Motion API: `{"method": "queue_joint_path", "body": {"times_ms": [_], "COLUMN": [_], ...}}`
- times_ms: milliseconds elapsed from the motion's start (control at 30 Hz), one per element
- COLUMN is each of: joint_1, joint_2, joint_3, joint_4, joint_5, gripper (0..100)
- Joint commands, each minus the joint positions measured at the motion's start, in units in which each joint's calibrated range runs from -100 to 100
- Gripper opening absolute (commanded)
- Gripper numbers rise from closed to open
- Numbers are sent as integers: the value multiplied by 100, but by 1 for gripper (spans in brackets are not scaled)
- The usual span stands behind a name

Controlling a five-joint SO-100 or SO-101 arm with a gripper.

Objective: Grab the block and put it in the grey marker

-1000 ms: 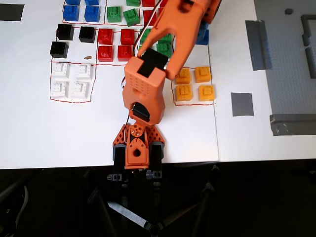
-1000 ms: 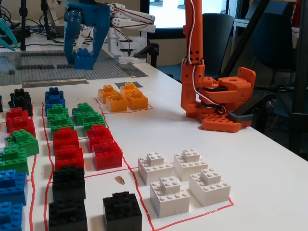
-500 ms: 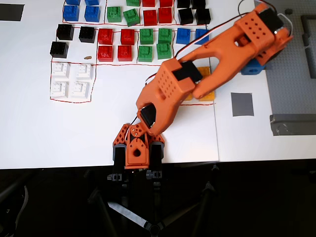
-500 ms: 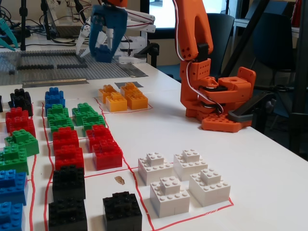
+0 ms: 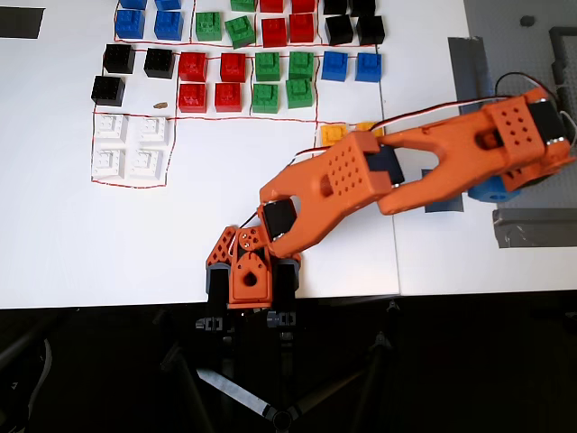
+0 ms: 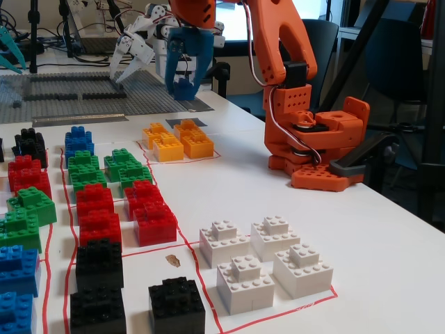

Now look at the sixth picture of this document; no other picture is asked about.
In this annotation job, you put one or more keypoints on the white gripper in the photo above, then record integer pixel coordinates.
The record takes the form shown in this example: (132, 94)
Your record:
(136, 48)

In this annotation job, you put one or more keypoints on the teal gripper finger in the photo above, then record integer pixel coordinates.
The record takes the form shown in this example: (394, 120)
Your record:
(14, 45)
(7, 62)

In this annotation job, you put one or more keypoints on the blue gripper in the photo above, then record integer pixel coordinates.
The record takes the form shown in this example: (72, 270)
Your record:
(188, 40)

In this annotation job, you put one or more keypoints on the blue lego block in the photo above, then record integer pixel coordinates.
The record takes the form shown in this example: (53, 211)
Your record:
(78, 147)
(78, 130)
(183, 91)
(15, 313)
(19, 269)

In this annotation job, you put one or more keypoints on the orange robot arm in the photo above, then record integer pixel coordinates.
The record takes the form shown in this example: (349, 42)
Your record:
(274, 35)

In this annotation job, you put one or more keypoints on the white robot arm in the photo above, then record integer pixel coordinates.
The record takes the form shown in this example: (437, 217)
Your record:
(160, 52)

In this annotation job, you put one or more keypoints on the orange robot base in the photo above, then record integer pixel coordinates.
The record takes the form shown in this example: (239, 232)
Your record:
(333, 139)

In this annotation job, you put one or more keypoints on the grey tape square marker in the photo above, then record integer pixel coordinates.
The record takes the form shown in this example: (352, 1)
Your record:
(171, 123)

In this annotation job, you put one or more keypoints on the yellow lego block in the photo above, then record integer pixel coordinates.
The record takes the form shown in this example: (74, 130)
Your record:
(168, 150)
(187, 127)
(198, 145)
(154, 132)

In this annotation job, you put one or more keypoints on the black lego block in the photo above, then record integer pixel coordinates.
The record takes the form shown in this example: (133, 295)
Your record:
(29, 135)
(1, 149)
(97, 309)
(99, 262)
(177, 302)
(33, 153)

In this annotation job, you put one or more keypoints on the green lego block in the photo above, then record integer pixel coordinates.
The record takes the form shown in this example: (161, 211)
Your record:
(19, 231)
(118, 158)
(81, 160)
(87, 178)
(135, 176)
(33, 205)

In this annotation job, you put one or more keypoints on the red lego block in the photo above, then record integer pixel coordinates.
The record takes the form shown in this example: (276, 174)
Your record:
(154, 222)
(144, 195)
(33, 183)
(94, 200)
(21, 164)
(99, 228)

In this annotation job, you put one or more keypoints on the white lego block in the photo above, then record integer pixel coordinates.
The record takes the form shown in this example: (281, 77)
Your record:
(302, 271)
(274, 236)
(224, 240)
(243, 282)

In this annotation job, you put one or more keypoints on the dark grey laptop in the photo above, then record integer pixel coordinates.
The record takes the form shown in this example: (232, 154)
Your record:
(101, 45)

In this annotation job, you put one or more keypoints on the black chair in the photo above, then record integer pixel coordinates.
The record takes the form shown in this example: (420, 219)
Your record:
(220, 78)

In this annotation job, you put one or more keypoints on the grey lego baseplate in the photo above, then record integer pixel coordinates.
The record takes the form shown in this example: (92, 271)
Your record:
(146, 97)

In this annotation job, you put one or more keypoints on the wrinkled grey tape strip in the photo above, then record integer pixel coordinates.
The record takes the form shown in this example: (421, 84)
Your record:
(203, 106)

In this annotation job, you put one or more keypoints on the short dark grey brick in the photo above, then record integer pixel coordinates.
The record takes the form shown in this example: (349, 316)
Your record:
(67, 96)

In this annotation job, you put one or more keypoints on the smooth grey tape strip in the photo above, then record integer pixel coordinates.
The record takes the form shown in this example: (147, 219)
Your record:
(80, 120)

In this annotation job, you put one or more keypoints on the dark blue chair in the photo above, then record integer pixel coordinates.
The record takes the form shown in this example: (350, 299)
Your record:
(325, 38)
(393, 59)

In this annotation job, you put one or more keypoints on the small brown crumb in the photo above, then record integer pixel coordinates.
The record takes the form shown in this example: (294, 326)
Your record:
(172, 261)

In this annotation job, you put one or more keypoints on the black grey table clamp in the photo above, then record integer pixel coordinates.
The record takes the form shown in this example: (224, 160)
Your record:
(368, 149)
(400, 127)

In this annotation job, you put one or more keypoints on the red bottle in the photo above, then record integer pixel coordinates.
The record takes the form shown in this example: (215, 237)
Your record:
(427, 17)

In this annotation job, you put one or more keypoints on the long dark grey brick wall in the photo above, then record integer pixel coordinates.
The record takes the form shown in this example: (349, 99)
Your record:
(104, 95)

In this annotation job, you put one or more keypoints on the dark grey L-shaped brick wall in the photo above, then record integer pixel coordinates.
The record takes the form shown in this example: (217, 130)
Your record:
(41, 97)

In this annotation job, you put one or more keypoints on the black camera tripod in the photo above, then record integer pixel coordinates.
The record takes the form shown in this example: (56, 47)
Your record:
(354, 52)

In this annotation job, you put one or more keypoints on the thick black vertical post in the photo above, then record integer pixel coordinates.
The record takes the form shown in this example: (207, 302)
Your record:
(434, 104)

